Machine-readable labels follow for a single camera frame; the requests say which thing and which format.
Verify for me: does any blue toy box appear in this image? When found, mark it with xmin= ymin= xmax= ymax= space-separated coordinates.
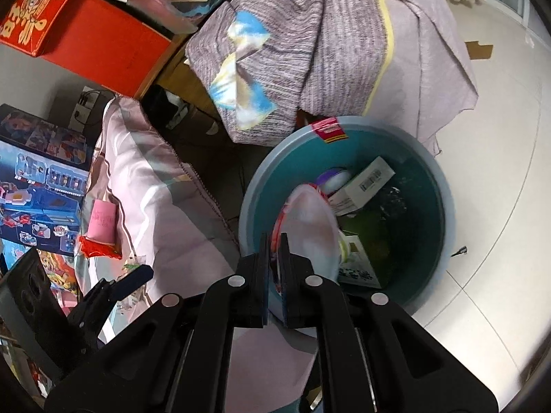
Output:
xmin=1 ymin=104 xmax=92 ymax=267

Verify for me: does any pink paper cup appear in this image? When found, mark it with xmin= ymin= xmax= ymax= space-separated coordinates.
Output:
xmin=86 ymin=200 xmax=117 ymax=244

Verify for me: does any pink plaid quilt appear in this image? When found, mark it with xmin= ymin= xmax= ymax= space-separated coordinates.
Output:
xmin=75 ymin=97 xmax=318 ymax=412

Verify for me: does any purple striped cloth bundle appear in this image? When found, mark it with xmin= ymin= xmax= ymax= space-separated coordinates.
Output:
xmin=185 ymin=0 xmax=478 ymax=151

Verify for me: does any wall power socket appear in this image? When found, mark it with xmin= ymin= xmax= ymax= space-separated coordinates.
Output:
xmin=68 ymin=86 xmax=115 ymax=133

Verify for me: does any white red foil bag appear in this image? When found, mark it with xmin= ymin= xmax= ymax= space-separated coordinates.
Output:
xmin=271 ymin=184 xmax=341 ymax=280

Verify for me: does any cardboard scrap on floor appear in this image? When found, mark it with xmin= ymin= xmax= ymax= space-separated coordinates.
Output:
xmin=465 ymin=41 xmax=494 ymax=61

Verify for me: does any red snack wrapper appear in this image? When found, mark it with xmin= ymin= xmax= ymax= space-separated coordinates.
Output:
xmin=79 ymin=235 xmax=122 ymax=260

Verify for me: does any brown wooden cabinet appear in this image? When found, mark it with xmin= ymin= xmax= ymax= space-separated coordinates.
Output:
xmin=155 ymin=35 xmax=220 ymax=120

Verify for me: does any teal plastic trash bin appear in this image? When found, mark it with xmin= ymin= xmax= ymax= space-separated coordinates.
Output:
xmin=238 ymin=117 xmax=456 ymax=314

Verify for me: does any red gift box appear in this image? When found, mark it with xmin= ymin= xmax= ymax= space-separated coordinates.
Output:
xmin=1 ymin=0 xmax=178 ymax=98

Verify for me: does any green white medicine box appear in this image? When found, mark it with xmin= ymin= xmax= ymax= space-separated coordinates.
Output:
xmin=329 ymin=157 xmax=395 ymax=216

